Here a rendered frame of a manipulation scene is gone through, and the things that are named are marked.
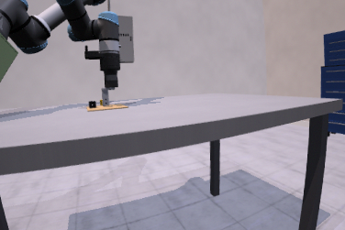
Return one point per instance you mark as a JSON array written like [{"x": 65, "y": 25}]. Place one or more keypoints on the peach flat mat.
[{"x": 112, "y": 106}]

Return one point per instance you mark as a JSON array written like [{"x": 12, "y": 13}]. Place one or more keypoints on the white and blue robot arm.
[{"x": 29, "y": 33}]

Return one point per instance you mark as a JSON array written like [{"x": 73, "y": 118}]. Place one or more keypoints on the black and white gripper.
[{"x": 109, "y": 63}]

